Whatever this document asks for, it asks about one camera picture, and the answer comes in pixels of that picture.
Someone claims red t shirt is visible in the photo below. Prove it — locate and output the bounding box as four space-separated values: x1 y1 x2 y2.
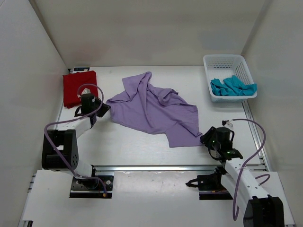
63 71 97 109

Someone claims lilac t shirt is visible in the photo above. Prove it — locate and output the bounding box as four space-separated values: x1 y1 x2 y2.
106 71 202 148

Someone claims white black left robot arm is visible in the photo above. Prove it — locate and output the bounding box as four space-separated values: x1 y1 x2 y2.
41 93 111 190

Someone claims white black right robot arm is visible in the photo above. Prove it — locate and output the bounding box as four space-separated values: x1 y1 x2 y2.
198 127 285 227

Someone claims small dark table label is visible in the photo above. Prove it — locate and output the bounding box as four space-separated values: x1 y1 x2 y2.
73 67 90 72

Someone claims teal t shirt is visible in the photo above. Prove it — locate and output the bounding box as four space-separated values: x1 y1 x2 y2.
210 75 257 96

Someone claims white plastic laundry basket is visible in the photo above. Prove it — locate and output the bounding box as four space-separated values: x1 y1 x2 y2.
203 54 257 103

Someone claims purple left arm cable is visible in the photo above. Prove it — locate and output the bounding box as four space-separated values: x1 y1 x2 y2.
44 83 107 193

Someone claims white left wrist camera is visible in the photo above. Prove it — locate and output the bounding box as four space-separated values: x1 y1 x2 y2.
77 88 91 97

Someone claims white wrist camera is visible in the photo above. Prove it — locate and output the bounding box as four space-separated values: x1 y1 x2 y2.
77 88 91 97
222 120 233 130

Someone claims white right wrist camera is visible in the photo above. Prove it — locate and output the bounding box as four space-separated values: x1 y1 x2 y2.
222 120 233 130

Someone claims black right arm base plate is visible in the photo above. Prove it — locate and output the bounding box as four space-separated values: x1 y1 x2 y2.
186 166 232 201

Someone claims aluminium table frame rail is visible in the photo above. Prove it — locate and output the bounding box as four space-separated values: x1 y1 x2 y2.
93 165 270 172

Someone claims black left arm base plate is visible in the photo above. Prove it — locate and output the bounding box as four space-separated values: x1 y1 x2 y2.
69 169 114 199

